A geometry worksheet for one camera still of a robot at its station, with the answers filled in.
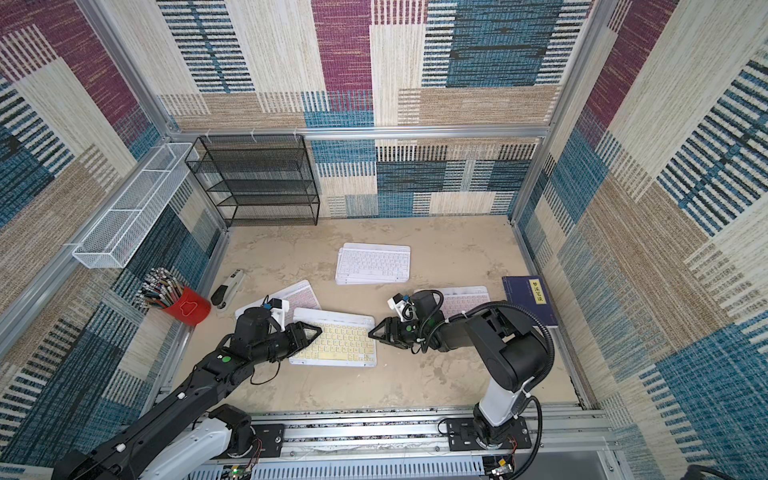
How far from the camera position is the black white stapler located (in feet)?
3.15

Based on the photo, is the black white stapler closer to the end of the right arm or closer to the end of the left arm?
the end of the left arm

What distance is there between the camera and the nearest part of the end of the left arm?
0.70m

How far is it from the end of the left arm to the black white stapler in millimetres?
374
